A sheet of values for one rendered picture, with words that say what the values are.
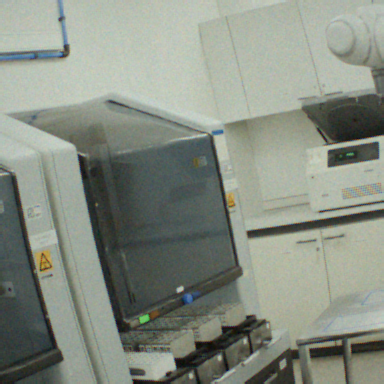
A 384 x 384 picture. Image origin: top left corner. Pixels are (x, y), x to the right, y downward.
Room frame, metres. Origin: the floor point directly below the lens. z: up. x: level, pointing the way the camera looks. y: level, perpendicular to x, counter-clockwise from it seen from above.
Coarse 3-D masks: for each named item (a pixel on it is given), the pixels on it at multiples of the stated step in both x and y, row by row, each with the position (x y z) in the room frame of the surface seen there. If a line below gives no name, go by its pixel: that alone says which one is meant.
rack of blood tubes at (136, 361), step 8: (128, 352) 1.87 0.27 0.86; (136, 352) 1.86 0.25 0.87; (128, 360) 1.79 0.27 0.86; (136, 360) 1.78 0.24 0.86; (144, 360) 1.77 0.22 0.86; (152, 360) 1.75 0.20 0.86; (160, 360) 1.74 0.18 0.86; (168, 360) 1.77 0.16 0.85; (136, 368) 1.87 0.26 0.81; (144, 368) 1.72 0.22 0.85; (152, 368) 1.71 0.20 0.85; (160, 368) 1.73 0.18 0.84; (168, 368) 1.76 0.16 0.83; (136, 376) 1.74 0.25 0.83; (144, 376) 1.73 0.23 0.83; (152, 376) 1.71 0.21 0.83; (160, 376) 1.73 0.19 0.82
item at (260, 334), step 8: (256, 320) 2.17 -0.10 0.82; (264, 320) 2.16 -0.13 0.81; (248, 328) 2.09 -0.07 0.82; (256, 328) 2.11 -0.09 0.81; (264, 328) 2.14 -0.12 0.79; (248, 336) 2.07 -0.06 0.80; (256, 336) 2.09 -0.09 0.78; (264, 336) 2.13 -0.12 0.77; (280, 336) 2.14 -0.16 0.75; (256, 344) 2.09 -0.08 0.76; (264, 344) 2.11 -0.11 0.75; (272, 344) 2.08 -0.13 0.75
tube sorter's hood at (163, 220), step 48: (96, 144) 1.85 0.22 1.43; (144, 144) 1.94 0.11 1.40; (192, 144) 2.12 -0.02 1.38; (96, 192) 1.73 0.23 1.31; (144, 192) 1.89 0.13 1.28; (192, 192) 2.08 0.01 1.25; (144, 240) 1.85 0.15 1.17; (192, 240) 2.04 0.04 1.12; (144, 288) 1.81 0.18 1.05; (192, 288) 1.99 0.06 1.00
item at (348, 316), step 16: (336, 304) 2.10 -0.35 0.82; (352, 304) 2.04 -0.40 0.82; (368, 304) 1.98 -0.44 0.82; (320, 320) 1.96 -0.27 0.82; (336, 320) 1.91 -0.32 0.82; (352, 320) 1.86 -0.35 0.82; (368, 320) 1.81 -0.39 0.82; (304, 336) 1.83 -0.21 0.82; (320, 336) 1.79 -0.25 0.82; (336, 336) 1.76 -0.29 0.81; (352, 336) 1.74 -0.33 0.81; (304, 352) 1.81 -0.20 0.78; (304, 368) 1.81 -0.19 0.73; (352, 368) 2.20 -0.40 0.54
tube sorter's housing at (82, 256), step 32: (128, 96) 2.38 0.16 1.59; (0, 128) 1.72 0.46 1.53; (32, 128) 1.77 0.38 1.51; (224, 128) 2.32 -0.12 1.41; (64, 160) 1.67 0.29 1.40; (64, 192) 1.65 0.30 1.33; (64, 224) 1.63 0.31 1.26; (96, 224) 2.51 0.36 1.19; (64, 256) 1.63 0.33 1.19; (96, 256) 1.70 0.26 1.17; (96, 288) 1.68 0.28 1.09; (224, 288) 2.26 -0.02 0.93; (96, 320) 1.65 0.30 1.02; (96, 352) 1.63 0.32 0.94; (288, 352) 2.26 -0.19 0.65
